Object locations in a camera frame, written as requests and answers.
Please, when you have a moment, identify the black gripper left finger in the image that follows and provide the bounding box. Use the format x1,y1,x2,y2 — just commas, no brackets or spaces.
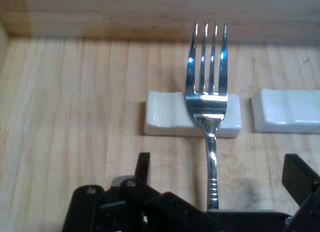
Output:
61,152,226,232

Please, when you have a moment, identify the light wooden drawer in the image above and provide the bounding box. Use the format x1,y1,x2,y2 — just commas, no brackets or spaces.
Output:
0,0,320,232

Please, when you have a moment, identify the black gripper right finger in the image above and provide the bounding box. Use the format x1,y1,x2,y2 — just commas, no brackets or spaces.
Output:
281,153,320,232

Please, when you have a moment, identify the small white ceramic cutlery rest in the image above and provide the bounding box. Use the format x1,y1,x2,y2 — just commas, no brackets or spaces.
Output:
143,91,243,138
251,88,320,135

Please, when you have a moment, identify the silver metal fork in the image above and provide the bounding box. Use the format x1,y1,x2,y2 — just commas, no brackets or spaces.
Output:
184,22,229,210

